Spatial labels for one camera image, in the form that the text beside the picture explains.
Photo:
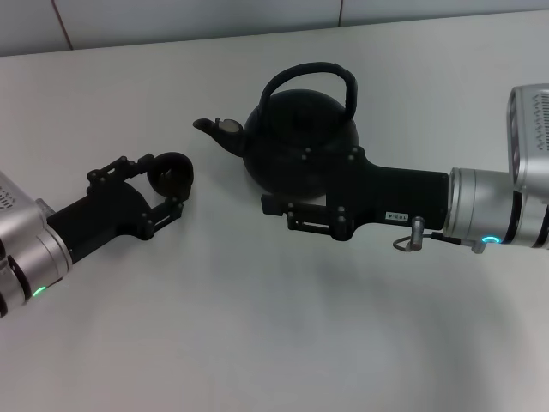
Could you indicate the small black teacup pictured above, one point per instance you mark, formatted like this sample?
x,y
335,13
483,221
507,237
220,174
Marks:
x,y
171,171

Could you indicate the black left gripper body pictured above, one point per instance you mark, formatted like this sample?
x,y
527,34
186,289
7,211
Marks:
x,y
103,210

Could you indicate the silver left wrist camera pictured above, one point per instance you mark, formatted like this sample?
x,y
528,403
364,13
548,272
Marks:
x,y
17,201

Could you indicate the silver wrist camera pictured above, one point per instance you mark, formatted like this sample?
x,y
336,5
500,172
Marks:
x,y
532,133
17,201

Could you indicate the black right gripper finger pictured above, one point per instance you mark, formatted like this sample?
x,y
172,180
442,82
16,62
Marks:
x,y
272,204
330,155

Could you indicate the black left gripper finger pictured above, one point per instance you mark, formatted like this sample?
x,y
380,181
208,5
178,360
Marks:
x,y
116,169
165,214

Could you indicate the black round teapot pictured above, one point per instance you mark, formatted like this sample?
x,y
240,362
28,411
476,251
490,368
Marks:
x,y
291,120

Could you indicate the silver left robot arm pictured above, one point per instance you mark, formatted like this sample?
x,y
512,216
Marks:
x,y
34,262

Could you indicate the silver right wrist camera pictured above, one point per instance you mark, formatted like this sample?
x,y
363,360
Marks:
x,y
532,133

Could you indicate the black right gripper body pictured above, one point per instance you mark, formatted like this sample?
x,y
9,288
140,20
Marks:
x,y
386,193

